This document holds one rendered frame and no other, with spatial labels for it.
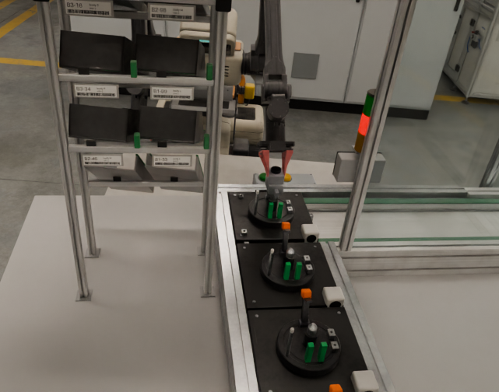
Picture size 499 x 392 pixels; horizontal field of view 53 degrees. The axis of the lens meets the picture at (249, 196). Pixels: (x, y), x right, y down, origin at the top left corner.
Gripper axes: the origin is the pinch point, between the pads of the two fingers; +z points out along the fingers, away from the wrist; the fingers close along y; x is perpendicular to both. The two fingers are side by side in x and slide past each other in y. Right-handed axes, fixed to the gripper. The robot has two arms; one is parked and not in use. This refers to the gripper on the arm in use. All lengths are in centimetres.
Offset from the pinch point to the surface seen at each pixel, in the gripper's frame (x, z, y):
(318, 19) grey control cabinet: 249, -147, 85
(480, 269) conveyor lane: 0, 29, 63
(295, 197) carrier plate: 13.9, 6.5, 9.0
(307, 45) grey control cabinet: 262, -130, 79
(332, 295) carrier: -23.1, 31.4, 9.3
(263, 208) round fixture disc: 5.7, 10.0, -2.7
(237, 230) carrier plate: 0.5, 16.2, -11.3
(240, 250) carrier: -6.6, 21.5, -11.1
